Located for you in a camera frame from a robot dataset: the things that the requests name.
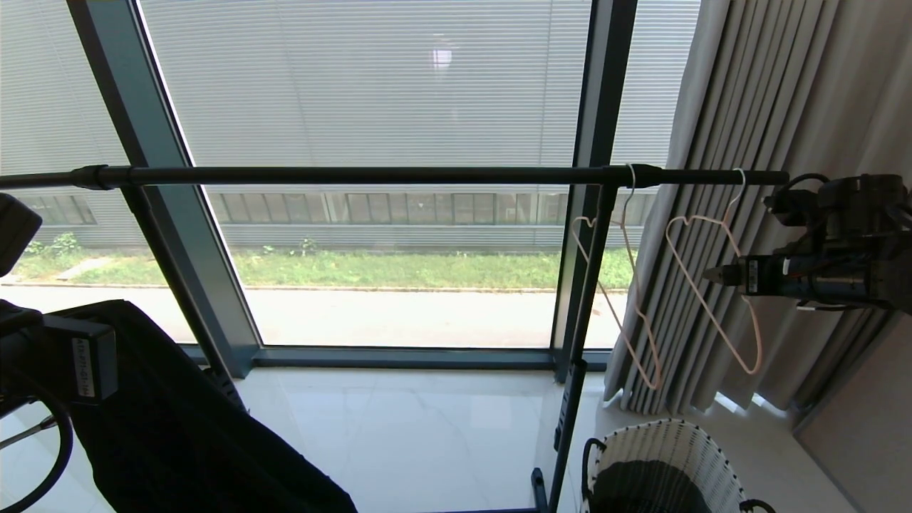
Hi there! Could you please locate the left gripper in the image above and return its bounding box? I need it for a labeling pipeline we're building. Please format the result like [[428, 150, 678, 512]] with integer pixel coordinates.
[[0, 299, 118, 407]]

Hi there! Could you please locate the beige curtain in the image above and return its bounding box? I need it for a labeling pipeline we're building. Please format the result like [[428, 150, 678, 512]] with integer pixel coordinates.
[[604, 0, 912, 418]]

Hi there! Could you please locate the black garment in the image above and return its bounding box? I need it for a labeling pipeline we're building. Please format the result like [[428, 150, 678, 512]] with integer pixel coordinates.
[[43, 299, 358, 513]]

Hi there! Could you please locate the white laundry basket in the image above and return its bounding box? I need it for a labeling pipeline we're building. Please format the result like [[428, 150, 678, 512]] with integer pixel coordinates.
[[581, 419, 777, 513]]

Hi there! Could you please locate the pink clothes hanger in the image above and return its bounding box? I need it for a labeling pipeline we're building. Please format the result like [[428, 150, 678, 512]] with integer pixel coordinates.
[[664, 168, 763, 377], [570, 165, 663, 391]]

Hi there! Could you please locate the black cable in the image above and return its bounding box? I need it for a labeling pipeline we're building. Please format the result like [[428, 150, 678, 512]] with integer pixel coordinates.
[[0, 370, 76, 513], [780, 173, 831, 197]]

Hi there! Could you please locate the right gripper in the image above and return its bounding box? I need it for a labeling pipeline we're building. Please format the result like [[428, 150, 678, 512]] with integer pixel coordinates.
[[737, 255, 881, 309]]

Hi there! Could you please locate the black clothes rack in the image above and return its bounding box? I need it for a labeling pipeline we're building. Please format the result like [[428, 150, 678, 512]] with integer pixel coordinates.
[[0, 164, 790, 513]]

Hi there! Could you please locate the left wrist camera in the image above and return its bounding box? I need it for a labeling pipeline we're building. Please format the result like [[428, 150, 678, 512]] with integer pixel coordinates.
[[0, 192, 43, 279]]

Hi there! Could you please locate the window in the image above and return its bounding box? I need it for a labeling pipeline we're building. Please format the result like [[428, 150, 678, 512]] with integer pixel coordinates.
[[0, 0, 703, 375]]

